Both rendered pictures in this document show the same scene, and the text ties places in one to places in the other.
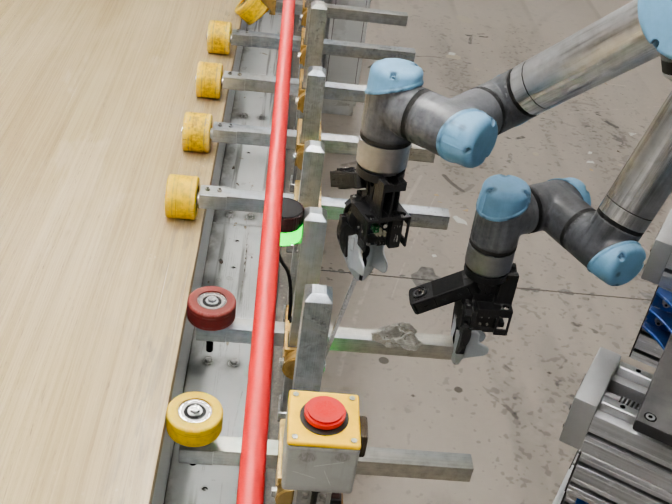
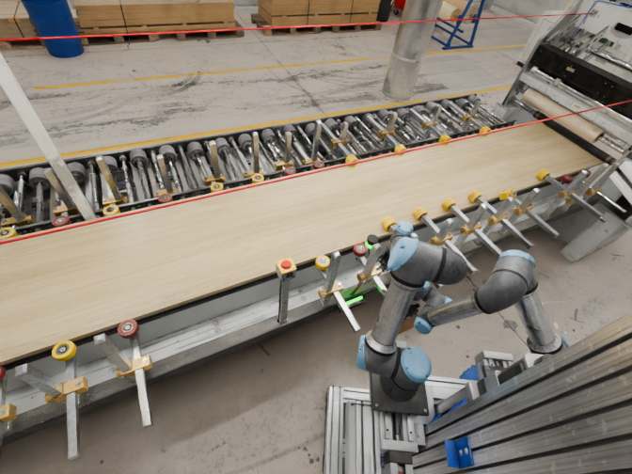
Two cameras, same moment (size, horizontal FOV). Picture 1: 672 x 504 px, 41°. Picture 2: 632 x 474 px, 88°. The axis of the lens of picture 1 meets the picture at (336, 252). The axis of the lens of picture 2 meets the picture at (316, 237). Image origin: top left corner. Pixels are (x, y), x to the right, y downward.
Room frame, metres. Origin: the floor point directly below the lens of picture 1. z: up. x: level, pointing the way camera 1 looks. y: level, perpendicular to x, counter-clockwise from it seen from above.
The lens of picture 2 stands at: (0.34, -0.78, 2.38)
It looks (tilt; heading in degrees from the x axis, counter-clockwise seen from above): 49 degrees down; 62
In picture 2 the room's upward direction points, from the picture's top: 10 degrees clockwise
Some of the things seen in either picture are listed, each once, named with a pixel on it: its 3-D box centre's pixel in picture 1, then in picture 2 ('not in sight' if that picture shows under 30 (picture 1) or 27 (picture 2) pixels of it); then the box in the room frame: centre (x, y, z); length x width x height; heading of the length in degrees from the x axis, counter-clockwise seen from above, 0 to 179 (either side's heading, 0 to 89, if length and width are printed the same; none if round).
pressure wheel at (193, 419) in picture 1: (194, 435); (322, 266); (0.91, 0.17, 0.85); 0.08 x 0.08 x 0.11
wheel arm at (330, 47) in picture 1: (316, 45); (501, 219); (2.17, 0.12, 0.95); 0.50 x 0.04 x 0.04; 96
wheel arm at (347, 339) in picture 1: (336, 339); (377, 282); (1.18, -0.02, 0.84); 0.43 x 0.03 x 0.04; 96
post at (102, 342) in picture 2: not in sight; (120, 360); (-0.11, -0.08, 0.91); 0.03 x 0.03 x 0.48; 6
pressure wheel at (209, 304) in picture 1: (210, 324); (358, 253); (1.16, 0.19, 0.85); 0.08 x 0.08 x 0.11
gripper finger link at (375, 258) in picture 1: (377, 260); not in sight; (1.15, -0.07, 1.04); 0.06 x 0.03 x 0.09; 27
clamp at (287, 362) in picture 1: (297, 342); (368, 274); (1.15, 0.04, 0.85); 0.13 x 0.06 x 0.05; 6
